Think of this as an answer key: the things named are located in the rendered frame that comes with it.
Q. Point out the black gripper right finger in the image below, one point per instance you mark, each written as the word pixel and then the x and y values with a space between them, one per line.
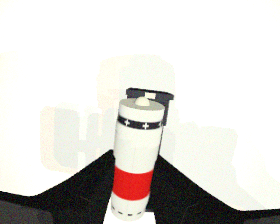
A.
pixel 176 200

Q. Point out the white cylindrical battery with red band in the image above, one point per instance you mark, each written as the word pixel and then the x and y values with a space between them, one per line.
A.
pixel 138 130

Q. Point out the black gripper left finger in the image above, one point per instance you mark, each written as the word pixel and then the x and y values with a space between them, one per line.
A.
pixel 82 199

